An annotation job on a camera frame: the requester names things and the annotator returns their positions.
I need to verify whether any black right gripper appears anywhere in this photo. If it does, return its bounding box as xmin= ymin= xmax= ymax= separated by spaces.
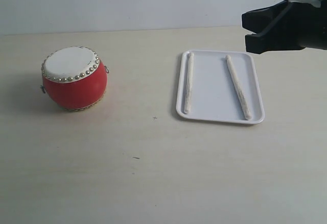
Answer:
xmin=241 ymin=0 xmax=326 ymax=54

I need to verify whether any white plastic tray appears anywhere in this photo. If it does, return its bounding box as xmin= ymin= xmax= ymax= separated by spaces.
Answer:
xmin=175 ymin=49 xmax=265 ymax=125

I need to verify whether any white drumstick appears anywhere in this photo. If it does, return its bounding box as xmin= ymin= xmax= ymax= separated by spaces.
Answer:
xmin=184 ymin=52 xmax=194 ymax=114
xmin=225 ymin=55 xmax=252 ymax=120

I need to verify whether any small red drum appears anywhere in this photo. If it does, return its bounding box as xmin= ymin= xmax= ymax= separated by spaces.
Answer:
xmin=41 ymin=46 xmax=109 ymax=111

